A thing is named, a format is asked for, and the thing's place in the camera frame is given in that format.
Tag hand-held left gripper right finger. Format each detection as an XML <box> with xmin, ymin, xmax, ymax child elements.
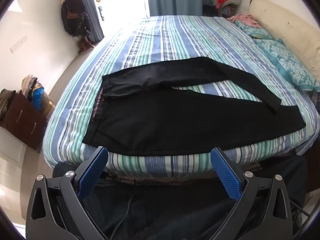
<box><xmin>210</xmin><ymin>147</ymin><xmax>293</xmax><ymax>240</ymax></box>

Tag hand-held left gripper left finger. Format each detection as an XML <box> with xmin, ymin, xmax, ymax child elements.
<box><xmin>26</xmin><ymin>146</ymin><xmax>110</xmax><ymax>240</ymax></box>

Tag black pants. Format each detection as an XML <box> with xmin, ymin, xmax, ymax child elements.
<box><xmin>82</xmin><ymin>57</ymin><xmax>307</xmax><ymax>156</ymax></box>

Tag white cabinet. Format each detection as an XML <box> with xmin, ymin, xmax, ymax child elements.
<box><xmin>0</xmin><ymin>126</ymin><xmax>27</xmax><ymax>166</ymax></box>

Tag brown wooden cabinet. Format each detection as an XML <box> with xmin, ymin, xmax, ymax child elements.
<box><xmin>0</xmin><ymin>91</ymin><xmax>47</xmax><ymax>152</ymax></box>

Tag blue cloth item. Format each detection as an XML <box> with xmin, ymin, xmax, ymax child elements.
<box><xmin>31</xmin><ymin>86</ymin><xmax>45</xmax><ymax>111</ymax></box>

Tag pile of folded clothes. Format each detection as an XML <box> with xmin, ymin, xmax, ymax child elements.
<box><xmin>21</xmin><ymin>74</ymin><xmax>40</xmax><ymax>98</ymax></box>

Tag teal floral pillow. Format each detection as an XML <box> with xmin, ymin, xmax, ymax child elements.
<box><xmin>252</xmin><ymin>39</ymin><xmax>320</xmax><ymax>92</ymax></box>

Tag teal floral quilt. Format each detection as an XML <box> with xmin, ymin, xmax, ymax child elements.
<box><xmin>234</xmin><ymin>20</ymin><xmax>274</xmax><ymax>41</ymax></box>

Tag bed with striped sheet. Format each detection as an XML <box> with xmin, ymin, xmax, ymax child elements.
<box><xmin>42</xmin><ymin>15</ymin><xmax>320</xmax><ymax>180</ymax></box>

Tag pink garment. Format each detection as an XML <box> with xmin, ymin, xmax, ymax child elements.
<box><xmin>226</xmin><ymin>14</ymin><xmax>262</xmax><ymax>28</ymax></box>

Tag cream padded headboard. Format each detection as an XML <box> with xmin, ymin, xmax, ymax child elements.
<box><xmin>249</xmin><ymin>0</ymin><xmax>320</xmax><ymax>68</ymax></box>

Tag hanging dark clothes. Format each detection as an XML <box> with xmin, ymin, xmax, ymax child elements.
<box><xmin>61</xmin><ymin>0</ymin><xmax>95</xmax><ymax>53</ymax></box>

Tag bright window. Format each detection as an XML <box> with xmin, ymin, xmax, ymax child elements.
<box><xmin>87</xmin><ymin>0</ymin><xmax>150</xmax><ymax>22</ymax></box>

